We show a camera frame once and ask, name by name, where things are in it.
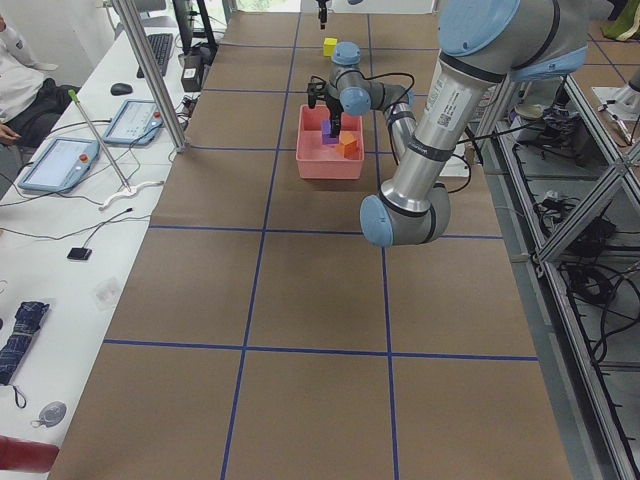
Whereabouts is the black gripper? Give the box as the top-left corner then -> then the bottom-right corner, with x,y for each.
317,0 -> 344,139

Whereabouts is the yellow foam block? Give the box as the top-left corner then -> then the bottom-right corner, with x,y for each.
323,37 -> 338,57

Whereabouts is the purple foam block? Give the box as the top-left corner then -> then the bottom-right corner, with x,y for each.
320,120 -> 339,145

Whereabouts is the orange foam block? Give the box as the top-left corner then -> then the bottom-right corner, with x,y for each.
336,131 -> 360,160

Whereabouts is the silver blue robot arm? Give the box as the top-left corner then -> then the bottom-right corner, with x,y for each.
323,0 -> 591,247

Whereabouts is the pink plastic bin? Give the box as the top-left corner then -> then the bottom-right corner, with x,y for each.
296,105 -> 365,180

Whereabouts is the black label printer box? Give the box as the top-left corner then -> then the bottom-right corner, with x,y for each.
181,46 -> 215,93

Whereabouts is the black keyboard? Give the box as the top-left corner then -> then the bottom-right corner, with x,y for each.
147,33 -> 174,77

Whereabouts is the far blue teach pendant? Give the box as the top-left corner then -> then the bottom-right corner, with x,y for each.
103,99 -> 163,146

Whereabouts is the blue teach pendant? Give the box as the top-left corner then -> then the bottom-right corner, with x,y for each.
103,99 -> 163,146
18,137 -> 100,193

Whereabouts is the black computer mouse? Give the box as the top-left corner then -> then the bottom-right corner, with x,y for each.
110,82 -> 133,96

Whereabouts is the pink metal rod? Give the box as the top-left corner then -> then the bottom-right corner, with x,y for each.
68,89 -> 134,196

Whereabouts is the near blue teach pendant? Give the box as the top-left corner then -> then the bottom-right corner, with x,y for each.
18,137 -> 100,193

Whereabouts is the person in white shirt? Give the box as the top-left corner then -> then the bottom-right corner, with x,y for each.
1,20 -> 72,149

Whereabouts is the small black device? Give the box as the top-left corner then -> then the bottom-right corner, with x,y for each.
67,247 -> 92,261

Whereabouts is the folded blue umbrella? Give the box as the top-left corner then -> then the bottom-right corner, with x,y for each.
1,301 -> 50,386

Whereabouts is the grey round tag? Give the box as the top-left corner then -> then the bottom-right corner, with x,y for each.
30,401 -> 67,428

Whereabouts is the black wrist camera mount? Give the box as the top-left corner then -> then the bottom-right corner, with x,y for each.
306,75 -> 326,109

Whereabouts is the aluminium frame post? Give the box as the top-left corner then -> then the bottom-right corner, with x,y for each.
112,0 -> 187,153

